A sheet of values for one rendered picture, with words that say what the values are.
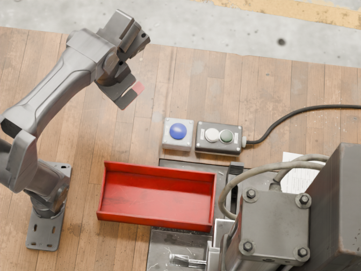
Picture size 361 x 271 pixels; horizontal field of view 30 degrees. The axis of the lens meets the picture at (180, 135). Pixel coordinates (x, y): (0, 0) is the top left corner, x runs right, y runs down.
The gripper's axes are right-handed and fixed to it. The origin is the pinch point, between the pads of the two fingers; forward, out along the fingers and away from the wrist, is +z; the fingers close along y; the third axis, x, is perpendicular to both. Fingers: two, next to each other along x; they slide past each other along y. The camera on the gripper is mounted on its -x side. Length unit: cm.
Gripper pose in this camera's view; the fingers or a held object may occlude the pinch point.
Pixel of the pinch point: (114, 83)
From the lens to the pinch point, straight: 146.0
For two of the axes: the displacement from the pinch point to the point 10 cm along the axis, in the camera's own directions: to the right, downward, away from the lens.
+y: -7.2, -6.8, 1.4
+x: -7.0, 7.2, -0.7
